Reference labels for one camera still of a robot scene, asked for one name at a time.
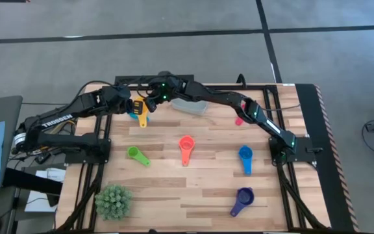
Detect green artificial plant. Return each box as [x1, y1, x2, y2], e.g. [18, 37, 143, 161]
[94, 184, 134, 222]

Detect green measuring cup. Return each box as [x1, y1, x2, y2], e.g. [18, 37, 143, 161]
[127, 146, 151, 168]

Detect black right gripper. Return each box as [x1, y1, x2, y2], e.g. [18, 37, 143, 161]
[145, 75, 188, 113]

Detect black aluminium table frame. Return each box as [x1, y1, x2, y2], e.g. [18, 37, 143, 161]
[55, 74, 329, 233]

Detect pink measuring cup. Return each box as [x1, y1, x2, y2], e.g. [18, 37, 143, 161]
[234, 103, 246, 127]

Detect white paper sheet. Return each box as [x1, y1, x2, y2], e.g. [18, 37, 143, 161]
[24, 190, 60, 213]
[36, 168, 67, 183]

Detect purple measuring cup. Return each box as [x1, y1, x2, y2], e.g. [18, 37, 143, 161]
[229, 187, 255, 218]

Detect black cable loop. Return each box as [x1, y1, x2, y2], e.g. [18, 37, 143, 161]
[236, 73, 248, 88]

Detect orange measuring cup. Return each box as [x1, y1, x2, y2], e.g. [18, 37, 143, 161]
[178, 135, 196, 167]

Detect white plastic basket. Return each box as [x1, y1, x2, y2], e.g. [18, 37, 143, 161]
[169, 97, 208, 116]

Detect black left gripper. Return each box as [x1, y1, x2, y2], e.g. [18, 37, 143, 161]
[108, 92, 144, 115]

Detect grey side desk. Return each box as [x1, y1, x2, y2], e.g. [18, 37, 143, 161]
[0, 95, 23, 194]

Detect blue measuring cup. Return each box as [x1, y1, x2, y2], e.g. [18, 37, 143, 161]
[238, 144, 254, 176]

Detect yellow measuring cup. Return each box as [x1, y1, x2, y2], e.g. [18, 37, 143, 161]
[132, 96, 150, 129]

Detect black table edge strip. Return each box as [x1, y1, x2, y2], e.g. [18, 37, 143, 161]
[295, 83, 360, 233]

